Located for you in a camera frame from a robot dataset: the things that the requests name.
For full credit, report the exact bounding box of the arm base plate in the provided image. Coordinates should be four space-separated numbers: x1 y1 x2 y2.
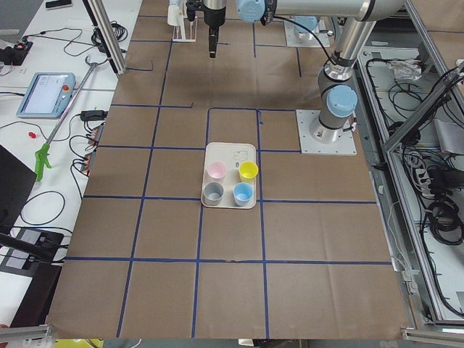
296 109 357 156
284 19 331 48

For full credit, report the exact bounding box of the green handled reacher grabber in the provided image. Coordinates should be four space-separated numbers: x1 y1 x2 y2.
35 57 109 182

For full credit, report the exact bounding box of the cream serving tray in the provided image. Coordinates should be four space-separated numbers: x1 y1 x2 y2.
201 142 257 210

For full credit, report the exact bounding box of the white ikea cup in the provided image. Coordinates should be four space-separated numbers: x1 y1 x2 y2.
167 4 183 27

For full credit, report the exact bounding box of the black monitor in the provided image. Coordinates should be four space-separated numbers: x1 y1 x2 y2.
0 146 36 234

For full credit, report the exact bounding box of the coiled black cable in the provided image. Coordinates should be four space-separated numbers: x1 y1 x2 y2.
20 190 67 226

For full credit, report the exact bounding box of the white wire cup rack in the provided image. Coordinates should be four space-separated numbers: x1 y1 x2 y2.
169 0 197 43

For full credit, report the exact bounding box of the pink cup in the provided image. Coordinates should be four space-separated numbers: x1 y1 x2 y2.
207 161 227 182

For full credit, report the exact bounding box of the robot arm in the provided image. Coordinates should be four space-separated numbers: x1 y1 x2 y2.
290 16 320 41
236 0 404 144

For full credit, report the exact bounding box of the black power adapter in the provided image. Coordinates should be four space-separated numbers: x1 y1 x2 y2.
80 109 108 121

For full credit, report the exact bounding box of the aluminium frame post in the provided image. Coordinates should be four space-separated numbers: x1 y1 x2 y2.
82 0 127 75

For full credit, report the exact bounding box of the light blue cup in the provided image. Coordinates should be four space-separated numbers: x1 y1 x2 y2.
233 182 253 207

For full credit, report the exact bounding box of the blue teach pendant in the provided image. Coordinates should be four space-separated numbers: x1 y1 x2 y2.
16 72 75 119

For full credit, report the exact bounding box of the yellow cup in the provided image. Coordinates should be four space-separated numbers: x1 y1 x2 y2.
239 161 259 184

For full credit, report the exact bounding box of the grey cup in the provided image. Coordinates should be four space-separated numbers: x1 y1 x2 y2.
203 182 224 207

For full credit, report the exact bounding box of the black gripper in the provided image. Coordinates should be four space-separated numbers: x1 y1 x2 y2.
186 0 227 58

